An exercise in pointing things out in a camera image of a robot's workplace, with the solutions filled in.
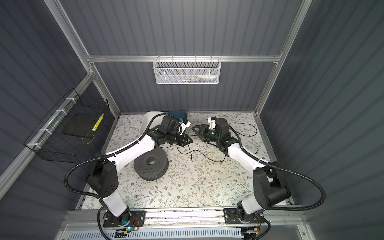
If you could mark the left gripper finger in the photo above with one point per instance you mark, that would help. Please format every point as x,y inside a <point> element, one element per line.
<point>185,138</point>
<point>184,143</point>

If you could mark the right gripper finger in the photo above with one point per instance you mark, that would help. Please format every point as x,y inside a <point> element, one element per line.
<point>201,135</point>
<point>199,128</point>

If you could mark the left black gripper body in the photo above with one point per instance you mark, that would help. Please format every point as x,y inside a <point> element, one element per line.
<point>172,137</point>

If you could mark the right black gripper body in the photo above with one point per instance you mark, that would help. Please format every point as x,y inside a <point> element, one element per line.
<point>211,136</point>

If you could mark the teal plastic tray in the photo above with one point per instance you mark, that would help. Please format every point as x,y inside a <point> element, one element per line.
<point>179,114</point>

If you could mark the dark grey cable spool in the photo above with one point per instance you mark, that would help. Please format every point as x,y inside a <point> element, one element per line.
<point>152,165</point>

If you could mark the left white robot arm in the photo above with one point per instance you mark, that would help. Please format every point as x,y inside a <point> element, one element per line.
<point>103,177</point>

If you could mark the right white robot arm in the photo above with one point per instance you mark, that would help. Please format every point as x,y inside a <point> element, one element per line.
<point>270,185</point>

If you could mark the items in white basket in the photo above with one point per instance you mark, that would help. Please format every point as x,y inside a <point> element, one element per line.
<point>200,79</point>

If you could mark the yellow marker pen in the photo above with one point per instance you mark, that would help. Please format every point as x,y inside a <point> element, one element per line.
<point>98,122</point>

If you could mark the black flat pad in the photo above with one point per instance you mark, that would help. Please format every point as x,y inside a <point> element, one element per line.
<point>81,125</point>

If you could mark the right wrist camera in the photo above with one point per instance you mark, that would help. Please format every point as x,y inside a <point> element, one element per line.
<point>212,123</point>

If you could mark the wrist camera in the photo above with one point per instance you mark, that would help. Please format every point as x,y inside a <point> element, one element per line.
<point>183,125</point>
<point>212,123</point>

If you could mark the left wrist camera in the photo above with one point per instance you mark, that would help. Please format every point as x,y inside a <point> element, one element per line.
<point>183,125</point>

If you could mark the white wire mesh basket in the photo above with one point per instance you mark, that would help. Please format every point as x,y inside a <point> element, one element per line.
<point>166,73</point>

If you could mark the black wire mesh basket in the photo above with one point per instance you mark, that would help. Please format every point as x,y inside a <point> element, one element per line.
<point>48,142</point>

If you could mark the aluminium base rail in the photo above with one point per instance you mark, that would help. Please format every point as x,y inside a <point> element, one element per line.
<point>184,218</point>

